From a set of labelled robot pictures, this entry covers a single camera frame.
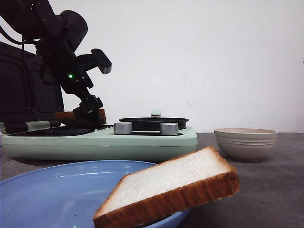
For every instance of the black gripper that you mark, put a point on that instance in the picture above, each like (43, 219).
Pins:
(68, 70)

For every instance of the white bread slice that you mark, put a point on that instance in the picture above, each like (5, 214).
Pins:
(69, 119)
(161, 190)

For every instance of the breakfast maker hinged lid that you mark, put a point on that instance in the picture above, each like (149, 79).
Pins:
(26, 102)

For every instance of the beige ribbed bowl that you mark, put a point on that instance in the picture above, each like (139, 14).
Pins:
(246, 144)

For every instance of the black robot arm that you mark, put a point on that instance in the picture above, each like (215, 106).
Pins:
(56, 37)

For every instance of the mint green breakfast maker base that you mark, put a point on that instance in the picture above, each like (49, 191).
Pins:
(66, 144)

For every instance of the left silver control knob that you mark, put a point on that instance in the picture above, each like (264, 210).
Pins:
(123, 128)

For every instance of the silver control knob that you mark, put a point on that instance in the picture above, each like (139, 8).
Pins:
(123, 128)
(169, 129)

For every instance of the black frying pan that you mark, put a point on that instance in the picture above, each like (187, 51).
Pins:
(153, 122)

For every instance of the right silver control knob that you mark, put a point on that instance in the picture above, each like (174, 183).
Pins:
(169, 129)

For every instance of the blue plate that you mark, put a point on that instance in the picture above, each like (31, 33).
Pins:
(63, 196)

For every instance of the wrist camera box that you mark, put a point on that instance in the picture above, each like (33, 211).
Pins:
(98, 59)

